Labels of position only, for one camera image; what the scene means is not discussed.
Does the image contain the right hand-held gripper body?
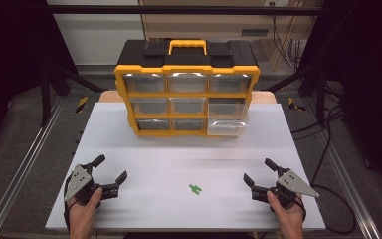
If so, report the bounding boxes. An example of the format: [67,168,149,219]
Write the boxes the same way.
[251,168,320,211]

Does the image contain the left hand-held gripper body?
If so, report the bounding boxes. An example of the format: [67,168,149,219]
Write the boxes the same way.
[64,162,120,206]

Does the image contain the small green plastic part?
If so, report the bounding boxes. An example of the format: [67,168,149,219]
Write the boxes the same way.
[188,183,203,196]

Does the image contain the clear plastic drawer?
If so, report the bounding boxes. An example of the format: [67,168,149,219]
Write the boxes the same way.
[206,119,249,137]
[208,98,251,121]

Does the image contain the yellow black organizer case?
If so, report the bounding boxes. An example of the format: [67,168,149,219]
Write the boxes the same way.
[113,39,261,137]

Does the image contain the person's left hand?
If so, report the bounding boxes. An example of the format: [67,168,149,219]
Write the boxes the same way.
[67,187,103,229]

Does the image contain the person's right hand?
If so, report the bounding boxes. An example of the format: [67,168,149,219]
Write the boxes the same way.
[266,190,306,231]

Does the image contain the left yellow clamp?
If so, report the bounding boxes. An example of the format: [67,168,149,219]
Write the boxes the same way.
[75,96,90,115]

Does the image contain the yellow clamp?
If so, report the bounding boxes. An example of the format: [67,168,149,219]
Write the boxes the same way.
[75,96,90,115]
[287,97,307,113]

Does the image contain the right yellow clamp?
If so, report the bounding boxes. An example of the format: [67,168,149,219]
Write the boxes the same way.
[287,97,307,113]

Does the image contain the wooden table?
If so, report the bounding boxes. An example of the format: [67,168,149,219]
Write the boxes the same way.
[98,90,278,105]

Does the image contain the grid of clear drawers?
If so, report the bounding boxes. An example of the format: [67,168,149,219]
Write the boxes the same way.
[122,72,254,131]

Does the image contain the black metal stand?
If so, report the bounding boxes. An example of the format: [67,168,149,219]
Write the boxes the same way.
[39,62,107,127]
[264,61,330,124]

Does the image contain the black curtain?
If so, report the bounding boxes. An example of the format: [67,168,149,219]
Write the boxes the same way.
[0,0,78,159]
[297,0,382,202]

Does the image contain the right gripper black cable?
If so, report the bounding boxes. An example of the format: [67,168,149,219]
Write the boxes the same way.
[294,193,308,223]

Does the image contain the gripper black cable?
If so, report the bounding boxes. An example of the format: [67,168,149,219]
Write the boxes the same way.
[63,178,81,232]
[294,193,308,223]

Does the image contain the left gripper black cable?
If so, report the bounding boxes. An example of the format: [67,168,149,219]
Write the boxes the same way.
[63,178,81,232]

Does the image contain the aluminium floor rail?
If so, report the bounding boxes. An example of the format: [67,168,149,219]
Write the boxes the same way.
[0,99,66,239]
[305,109,382,239]

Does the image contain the black floor cable loop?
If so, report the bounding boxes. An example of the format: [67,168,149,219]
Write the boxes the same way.
[310,183,358,236]

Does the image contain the black floor cables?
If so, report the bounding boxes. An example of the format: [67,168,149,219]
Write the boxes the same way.
[290,83,346,187]

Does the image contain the hanging black cable bundle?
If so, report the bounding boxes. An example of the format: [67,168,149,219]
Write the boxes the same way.
[271,14,310,72]

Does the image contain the black horizontal frame bar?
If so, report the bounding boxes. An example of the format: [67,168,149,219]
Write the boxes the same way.
[48,4,324,16]

